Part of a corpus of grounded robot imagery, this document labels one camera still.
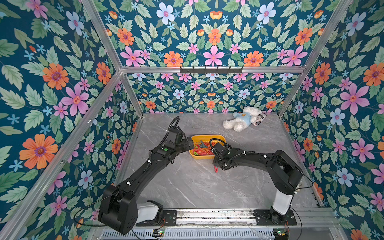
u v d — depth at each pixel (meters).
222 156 0.71
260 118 1.13
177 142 0.65
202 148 0.98
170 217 0.74
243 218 0.75
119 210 0.40
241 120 1.06
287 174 0.49
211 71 0.93
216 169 0.89
